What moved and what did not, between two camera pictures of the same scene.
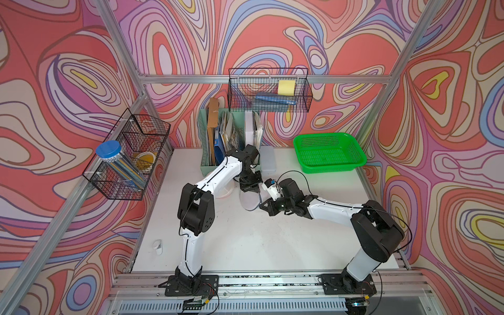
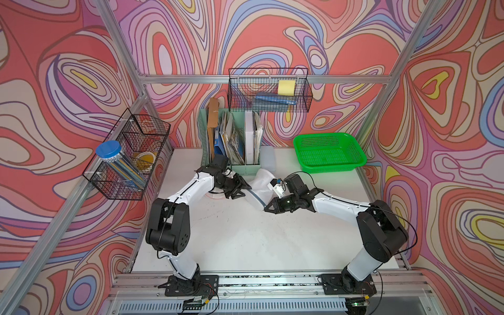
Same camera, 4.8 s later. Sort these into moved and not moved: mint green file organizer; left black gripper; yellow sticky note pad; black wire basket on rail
Moved: left black gripper
Not moved: black wire basket on rail; mint green file organizer; yellow sticky note pad
